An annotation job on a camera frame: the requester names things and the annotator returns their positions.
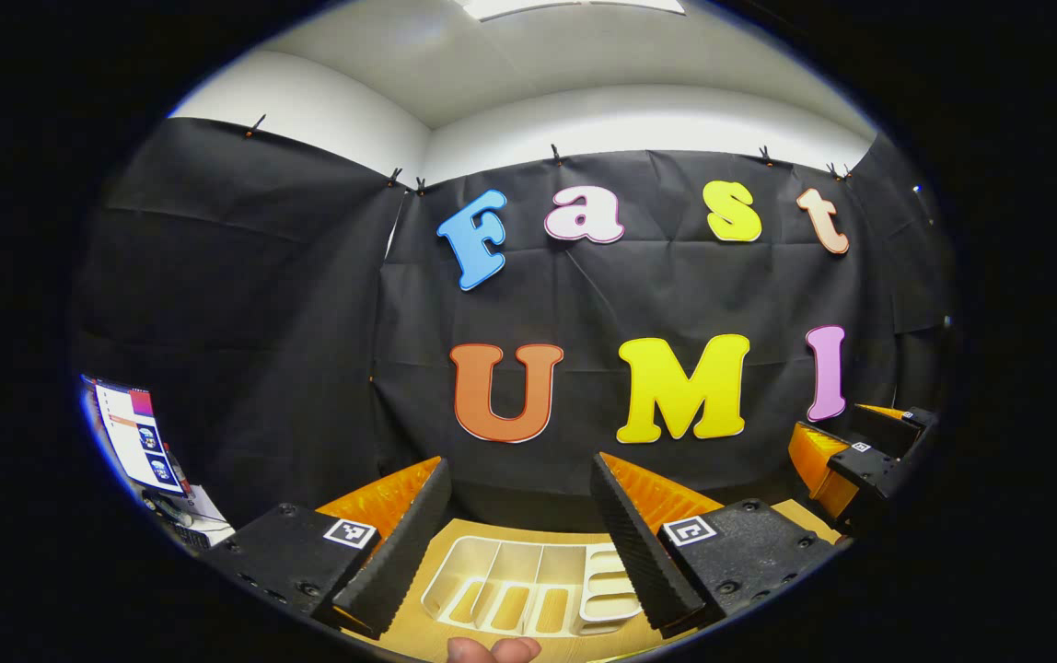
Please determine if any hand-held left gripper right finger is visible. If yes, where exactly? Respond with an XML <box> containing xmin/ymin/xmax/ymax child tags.
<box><xmin>589</xmin><ymin>449</ymin><xmax>852</xmax><ymax>638</ymax></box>

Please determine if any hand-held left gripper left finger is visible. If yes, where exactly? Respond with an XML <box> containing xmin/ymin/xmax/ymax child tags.
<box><xmin>202</xmin><ymin>454</ymin><xmax>454</xmax><ymax>643</ymax></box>

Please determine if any white plastic bookshelf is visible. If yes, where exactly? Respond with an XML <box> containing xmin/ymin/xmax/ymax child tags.
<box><xmin>420</xmin><ymin>534</ymin><xmax>645</xmax><ymax>638</ymax></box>

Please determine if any white side desk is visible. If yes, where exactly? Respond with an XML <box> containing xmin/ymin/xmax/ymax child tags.
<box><xmin>144</xmin><ymin>486</ymin><xmax>237</xmax><ymax>552</ymax></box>

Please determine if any computer monitor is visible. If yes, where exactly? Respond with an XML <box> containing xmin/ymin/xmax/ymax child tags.
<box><xmin>80</xmin><ymin>374</ymin><xmax>191</xmax><ymax>500</ymax></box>

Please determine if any row of black cloth clips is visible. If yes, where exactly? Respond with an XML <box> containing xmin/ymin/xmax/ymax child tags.
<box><xmin>243</xmin><ymin>112</ymin><xmax>852</xmax><ymax>196</ymax></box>

